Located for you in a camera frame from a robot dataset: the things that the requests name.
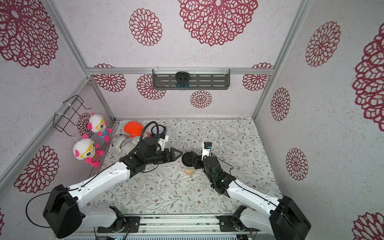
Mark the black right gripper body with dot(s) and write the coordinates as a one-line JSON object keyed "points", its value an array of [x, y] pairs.
{"points": [[199, 162]]}

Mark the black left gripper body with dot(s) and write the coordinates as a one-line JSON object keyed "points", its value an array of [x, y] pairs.
{"points": [[167, 154]]}

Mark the black cup lid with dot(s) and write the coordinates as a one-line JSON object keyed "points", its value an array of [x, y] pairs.
{"points": [[189, 159]]}

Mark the floral paper milk tea cup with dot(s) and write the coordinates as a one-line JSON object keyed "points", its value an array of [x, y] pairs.
{"points": [[189, 170]]}

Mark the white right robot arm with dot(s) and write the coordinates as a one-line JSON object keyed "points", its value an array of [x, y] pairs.
{"points": [[281, 218]]}

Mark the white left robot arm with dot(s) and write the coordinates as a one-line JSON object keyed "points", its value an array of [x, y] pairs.
{"points": [[65, 210]]}

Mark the white plush dog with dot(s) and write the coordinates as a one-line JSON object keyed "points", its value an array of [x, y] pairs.
{"points": [[123, 144]]}

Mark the orange plastic toy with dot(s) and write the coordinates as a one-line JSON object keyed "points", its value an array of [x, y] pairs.
{"points": [[133, 129]]}

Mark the black alarm clock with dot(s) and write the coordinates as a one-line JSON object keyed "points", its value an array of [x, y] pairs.
{"points": [[159, 131]]}

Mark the plush doll blue dress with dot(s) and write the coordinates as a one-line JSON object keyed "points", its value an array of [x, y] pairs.
{"points": [[99, 126]]}

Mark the plush doll striped dress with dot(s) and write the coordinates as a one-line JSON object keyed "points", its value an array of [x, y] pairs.
{"points": [[86, 149]]}

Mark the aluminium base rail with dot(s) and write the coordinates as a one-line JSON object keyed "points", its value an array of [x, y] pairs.
{"points": [[176, 227]]}

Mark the grey wall shelf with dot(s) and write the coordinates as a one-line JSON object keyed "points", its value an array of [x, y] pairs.
{"points": [[210, 80]]}

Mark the black wire basket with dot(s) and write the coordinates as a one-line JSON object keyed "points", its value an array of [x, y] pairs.
{"points": [[74, 109]]}

